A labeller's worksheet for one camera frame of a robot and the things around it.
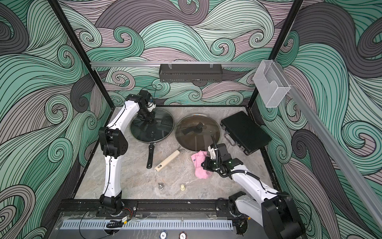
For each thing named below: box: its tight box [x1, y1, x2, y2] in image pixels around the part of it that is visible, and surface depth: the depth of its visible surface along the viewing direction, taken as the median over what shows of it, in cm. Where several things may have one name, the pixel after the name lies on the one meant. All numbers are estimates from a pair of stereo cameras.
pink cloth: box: [191, 150, 214, 180], surface depth 84 cm
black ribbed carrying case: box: [220, 110, 273, 155], surface depth 100 cm
